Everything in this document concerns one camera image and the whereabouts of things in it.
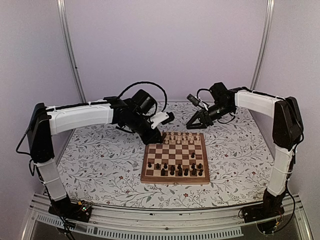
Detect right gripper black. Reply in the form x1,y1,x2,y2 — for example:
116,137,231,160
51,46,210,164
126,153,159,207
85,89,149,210
186,102,234,130

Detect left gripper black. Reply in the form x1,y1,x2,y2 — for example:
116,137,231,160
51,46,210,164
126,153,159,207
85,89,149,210
128,112,164,146

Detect wooden chess board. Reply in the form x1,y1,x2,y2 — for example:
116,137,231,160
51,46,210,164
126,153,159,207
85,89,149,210
140,132,210,185

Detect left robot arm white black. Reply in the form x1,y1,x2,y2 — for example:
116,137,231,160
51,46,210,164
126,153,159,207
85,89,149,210
15,89,170,217

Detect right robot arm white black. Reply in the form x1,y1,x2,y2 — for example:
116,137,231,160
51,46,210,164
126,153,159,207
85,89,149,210
186,82,304,198

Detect row of white pieces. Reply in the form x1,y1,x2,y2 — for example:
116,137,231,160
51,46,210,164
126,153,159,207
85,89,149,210
164,132,201,145

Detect floral patterned table mat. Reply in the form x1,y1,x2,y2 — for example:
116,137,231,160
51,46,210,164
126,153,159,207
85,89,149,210
48,101,286,210

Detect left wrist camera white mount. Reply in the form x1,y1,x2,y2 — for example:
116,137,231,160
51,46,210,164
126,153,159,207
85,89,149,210
150,111,175,129

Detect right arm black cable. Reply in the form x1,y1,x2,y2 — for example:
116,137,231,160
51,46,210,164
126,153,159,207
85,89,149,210
196,87,238,125

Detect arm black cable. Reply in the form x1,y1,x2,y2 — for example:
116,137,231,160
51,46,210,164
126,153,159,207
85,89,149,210
196,87,238,125
117,80,168,116

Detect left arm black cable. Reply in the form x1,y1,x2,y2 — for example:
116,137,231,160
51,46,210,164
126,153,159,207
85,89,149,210
117,80,168,116

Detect right aluminium frame post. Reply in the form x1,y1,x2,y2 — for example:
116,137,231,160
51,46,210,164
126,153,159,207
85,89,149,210
250,0,275,90

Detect aluminium frame post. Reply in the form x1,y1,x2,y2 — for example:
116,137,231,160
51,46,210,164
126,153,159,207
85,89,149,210
56,0,87,103
250,0,275,90

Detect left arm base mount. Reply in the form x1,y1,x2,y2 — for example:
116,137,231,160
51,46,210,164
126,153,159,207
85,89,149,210
48,196,92,223

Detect front aluminium rail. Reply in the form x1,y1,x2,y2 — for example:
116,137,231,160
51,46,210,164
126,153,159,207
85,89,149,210
21,194,313,240

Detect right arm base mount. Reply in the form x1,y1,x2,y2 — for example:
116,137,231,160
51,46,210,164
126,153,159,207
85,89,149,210
239,190,286,235

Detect left aluminium frame post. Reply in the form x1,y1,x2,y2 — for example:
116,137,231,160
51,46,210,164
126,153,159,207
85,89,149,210
56,0,87,103

